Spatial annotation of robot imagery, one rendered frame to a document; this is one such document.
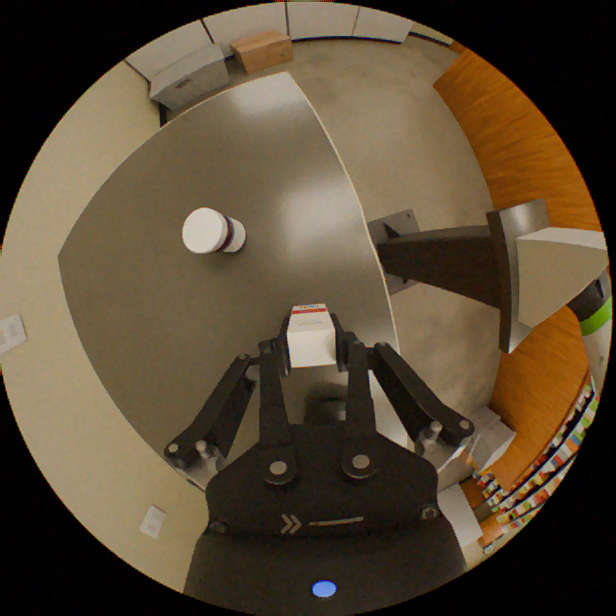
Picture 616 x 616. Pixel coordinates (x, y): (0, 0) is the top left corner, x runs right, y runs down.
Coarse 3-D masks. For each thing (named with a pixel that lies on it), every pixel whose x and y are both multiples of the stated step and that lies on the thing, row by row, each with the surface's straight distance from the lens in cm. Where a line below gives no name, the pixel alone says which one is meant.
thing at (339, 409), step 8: (328, 400) 31; (336, 400) 29; (344, 400) 32; (312, 408) 30; (320, 408) 29; (328, 408) 29; (336, 408) 29; (344, 408) 29; (312, 416) 30; (320, 416) 29; (328, 416) 30; (336, 416) 30; (344, 416) 30; (304, 424) 32; (312, 424) 31; (320, 424) 31
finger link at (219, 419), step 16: (240, 368) 14; (224, 384) 12; (240, 384) 13; (208, 400) 12; (224, 400) 11; (240, 400) 13; (208, 416) 10; (224, 416) 11; (240, 416) 13; (192, 432) 10; (208, 432) 10; (224, 432) 11; (176, 448) 10; (192, 448) 9; (224, 448) 11; (176, 464) 10
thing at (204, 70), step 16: (208, 48) 214; (176, 64) 217; (192, 64) 197; (208, 64) 183; (224, 64) 188; (160, 80) 208; (176, 80) 187; (192, 80) 192; (208, 80) 195; (224, 80) 200; (160, 96) 196; (176, 96) 200; (192, 96) 204
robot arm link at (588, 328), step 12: (612, 300) 54; (600, 312) 52; (612, 312) 53; (588, 324) 53; (600, 324) 52; (588, 336) 54; (600, 336) 52; (588, 348) 55; (600, 348) 53; (588, 360) 58; (600, 360) 55; (600, 372) 56; (600, 384) 57
